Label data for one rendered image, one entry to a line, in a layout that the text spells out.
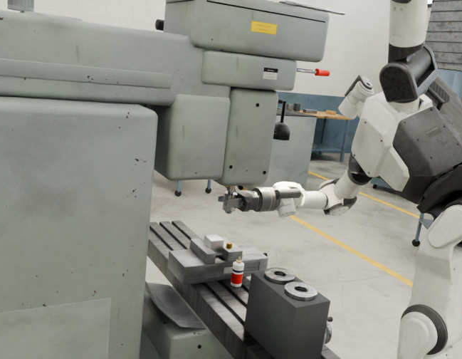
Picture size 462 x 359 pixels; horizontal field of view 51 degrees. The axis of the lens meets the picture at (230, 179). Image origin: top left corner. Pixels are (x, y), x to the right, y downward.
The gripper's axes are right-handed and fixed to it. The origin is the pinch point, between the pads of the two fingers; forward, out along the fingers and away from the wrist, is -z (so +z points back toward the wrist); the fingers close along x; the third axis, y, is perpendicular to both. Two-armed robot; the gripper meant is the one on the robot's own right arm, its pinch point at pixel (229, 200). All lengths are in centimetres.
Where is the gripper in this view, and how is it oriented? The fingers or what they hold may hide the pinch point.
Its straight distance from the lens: 170.7
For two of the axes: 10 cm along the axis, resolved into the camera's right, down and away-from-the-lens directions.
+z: 8.7, -0.1, 4.9
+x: 4.7, 2.6, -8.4
